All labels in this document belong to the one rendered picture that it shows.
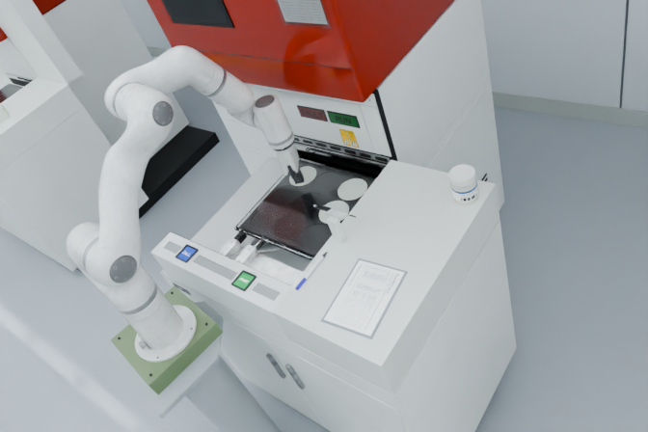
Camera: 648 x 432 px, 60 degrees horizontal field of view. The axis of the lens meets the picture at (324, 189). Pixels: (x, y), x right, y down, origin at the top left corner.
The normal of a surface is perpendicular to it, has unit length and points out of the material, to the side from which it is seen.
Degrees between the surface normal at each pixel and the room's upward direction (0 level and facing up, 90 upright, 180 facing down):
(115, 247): 60
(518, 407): 0
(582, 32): 90
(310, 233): 0
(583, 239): 0
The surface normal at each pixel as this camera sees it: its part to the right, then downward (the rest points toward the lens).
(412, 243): -0.29, -0.70
